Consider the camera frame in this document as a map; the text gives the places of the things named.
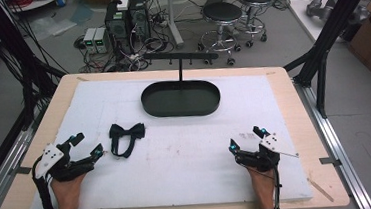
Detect black tray stand with hooks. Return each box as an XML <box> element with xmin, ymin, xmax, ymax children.
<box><xmin>136</xmin><ymin>47</ymin><xmax>224</xmax><ymax>122</ymax></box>

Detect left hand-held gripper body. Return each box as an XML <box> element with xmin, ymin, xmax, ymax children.
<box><xmin>30</xmin><ymin>138</ymin><xmax>97</xmax><ymax>185</ymax></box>

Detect thin metal wire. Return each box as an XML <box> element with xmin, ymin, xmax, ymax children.
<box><xmin>275</xmin><ymin>148</ymin><xmax>300</xmax><ymax>160</ymax></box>

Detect black bow tie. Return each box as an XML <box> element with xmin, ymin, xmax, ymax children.
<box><xmin>108</xmin><ymin>121</ymin><xmax>148</xmax><ymax>160</ymax></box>

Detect black frame post with cables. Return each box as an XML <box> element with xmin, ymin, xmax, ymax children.
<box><xmin>0</xmin><ymin>0</ymin><xmax>73</xmax><ymax>134</ymax></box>

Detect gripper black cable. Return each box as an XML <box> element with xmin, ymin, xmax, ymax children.
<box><xmin>270</xmin><ymin>163</ymin><xmax>286</xmax><ymax>209</ymax></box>
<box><xmin>30</xmin><ymin>154</ymin><xmax>58</xmax><ymax>209</ymax></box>

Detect aluminium rail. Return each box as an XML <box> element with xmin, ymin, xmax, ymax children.
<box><xmin>292</xmin><ymin>72</ymin><xmax>371</xmax><ymax>209</ymax></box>
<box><xmin>0</xmin><ymin>124</ymin><xmax>43</xmax><ymax>209</ymax></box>

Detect black metal frame post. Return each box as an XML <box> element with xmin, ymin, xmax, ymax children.
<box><xmin>278</xmin><ymin>0</ymin><xmax>371</xmax><ymax>122</ymax></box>

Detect black computer tower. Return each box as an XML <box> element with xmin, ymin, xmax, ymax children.
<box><xmin>127</xmin><ymin>0</ymin><xmax>153</xmax><ymax>44</ymax></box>
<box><xmin>102</xmin><ymin>1</ymin><xmax>135</xmax><ymax>56</ymax></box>

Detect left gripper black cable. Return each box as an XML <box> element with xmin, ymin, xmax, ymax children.
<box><xmin>30</xmin><ymin>154</ymin><xmax>58</xmax><ymax>209</ymax></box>

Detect white desk leg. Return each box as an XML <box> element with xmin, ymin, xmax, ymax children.
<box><xmin>164</xmin><ymin>0</ymin><xmax>186</xmax><ymax>51</ymax></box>

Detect grey power supply unit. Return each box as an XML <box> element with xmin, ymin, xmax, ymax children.
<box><xmin>92</xmin><ymin>26</ymin><xmax>111</xmax><ymax>55</ymax></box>
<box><xmin>81</xmin><ymin>26</ymin><xmax>99</xmax><ymax>55</ymax></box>

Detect white foam mat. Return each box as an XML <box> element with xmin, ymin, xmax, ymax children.
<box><xmin>20</xmin><ymin>63</ymin><xmax>315</xmax><ymax>209</ymax></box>

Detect grey machine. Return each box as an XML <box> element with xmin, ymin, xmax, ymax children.
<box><xmin>304</xmin><ymin>0</ymin><xmax>371</xmax><ymax>30</ymax></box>

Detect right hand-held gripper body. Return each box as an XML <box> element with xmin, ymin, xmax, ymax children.
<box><xmin>233</xmin><ymin>132</ymin><xmax>284</xmax><ymax>176</ymax></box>

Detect white box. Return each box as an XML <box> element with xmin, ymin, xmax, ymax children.
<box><xmin>115</xmin><ymin>0</ymin><xmax>132</xmax><ymax>13</ymax></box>

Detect wooden stick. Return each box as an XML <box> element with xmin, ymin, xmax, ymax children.
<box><xmin>307</xmin><ymin>175</ymin><xmax>336</xmax><ymax>205</ymax></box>

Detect grey tape strip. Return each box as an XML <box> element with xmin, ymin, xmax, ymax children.
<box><xmin>11</xmin><ymin>165</ymin><xmax>33</xmax><ymax>176</ymax></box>
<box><xmin>318</xmin><ymin>155</ymin><xmax>343</xmax><ymax>169</ymax></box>

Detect person's right hand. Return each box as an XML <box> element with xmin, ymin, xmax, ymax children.
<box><xmin>247</xmin><ymin>164</ymin><xmax>279</xmax><ymax>209</ymax></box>

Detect round white table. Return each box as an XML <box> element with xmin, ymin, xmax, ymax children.
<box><xmin>6</xmin><ymin>0</ymin><xmax>66</xmax><ymax>14</ymax></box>

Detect tangle of floor cables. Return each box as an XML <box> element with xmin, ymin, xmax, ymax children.
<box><xmin>72</xmin><ymin>26</ymin><xmax>179</xmax><ymax>77</ymax></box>

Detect person's left hand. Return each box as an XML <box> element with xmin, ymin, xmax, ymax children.
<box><xmin>49</xmin><ymin>171</ymin><xmax>91</xmax><ymax>209</ymax></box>

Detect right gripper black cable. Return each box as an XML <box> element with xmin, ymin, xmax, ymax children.
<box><xmin>270</xmin><ymin>163</ymin><xmax>286</xmax><ymax>209</ymax></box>

